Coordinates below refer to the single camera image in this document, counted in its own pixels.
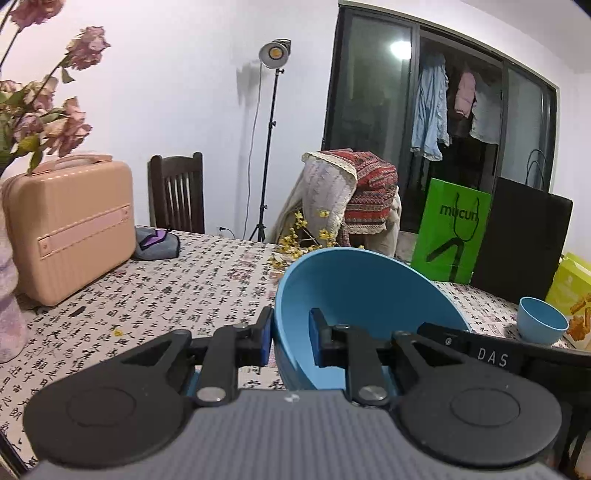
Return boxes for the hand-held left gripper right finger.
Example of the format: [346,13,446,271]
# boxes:
[309,308,467,408]

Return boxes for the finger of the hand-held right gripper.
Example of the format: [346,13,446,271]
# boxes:
[417,322,476,361]

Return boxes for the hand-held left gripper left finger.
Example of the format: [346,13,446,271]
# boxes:
[117,305,274,408]

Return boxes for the blue bowl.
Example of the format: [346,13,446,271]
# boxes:
[274,247,472,393]
[516,296,570,346]

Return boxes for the yellow-green snack box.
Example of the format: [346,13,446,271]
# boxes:
[545,252,591,349]

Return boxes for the yellow flower branch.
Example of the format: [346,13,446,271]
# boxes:
[268,210,365,271]

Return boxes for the green paper bag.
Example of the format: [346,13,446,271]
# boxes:
[410,178,493,284]

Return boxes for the black paper bag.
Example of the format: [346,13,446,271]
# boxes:
[470,148,574,305]

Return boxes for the chair with patterned blankets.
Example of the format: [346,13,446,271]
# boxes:
[270,185,402,259]

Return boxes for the grey purple pouch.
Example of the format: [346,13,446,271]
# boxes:
[134,225,181,260]

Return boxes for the dark wooden chair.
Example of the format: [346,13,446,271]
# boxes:
[148,152,206,234]

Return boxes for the pink small suitcase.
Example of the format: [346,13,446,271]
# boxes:
[1,154,136,306]

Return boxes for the hanging white garment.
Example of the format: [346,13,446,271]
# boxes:
[469,78,503,145]

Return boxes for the hanging light blue shirt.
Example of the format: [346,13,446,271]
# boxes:
[410,53,451,162]

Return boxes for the hanging pink garment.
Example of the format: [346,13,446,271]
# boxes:
[454,68,477,118]

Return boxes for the dark sliding glass door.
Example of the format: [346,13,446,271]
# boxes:
[322,2,559,234]

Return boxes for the lilac grey vase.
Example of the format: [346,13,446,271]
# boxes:
[0,217,29,364]

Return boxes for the studio light on stand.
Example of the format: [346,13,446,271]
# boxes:
[248,39,293,243]

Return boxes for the dried pink roses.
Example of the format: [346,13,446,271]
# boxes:
[0,0,112,174]

